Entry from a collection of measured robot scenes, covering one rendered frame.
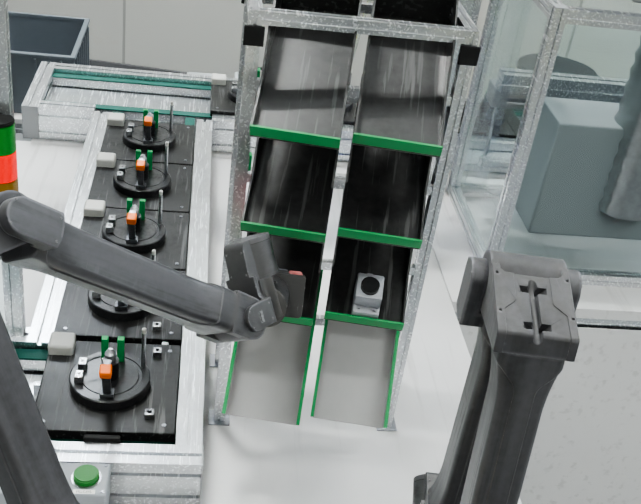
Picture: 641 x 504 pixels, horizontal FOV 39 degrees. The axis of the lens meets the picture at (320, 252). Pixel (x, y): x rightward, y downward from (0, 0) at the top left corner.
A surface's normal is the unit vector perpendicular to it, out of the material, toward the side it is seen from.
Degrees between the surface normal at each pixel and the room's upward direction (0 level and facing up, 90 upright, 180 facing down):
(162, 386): 0
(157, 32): 90
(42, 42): 90
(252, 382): 45
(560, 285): 13
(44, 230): 59
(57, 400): 0
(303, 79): 25
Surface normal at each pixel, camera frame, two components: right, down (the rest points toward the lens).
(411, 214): 0.07, -0.54
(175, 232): 0.12, -0.84
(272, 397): 0.03, -0.22
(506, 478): -0.03, 0.39
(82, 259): 0.80, -0.07
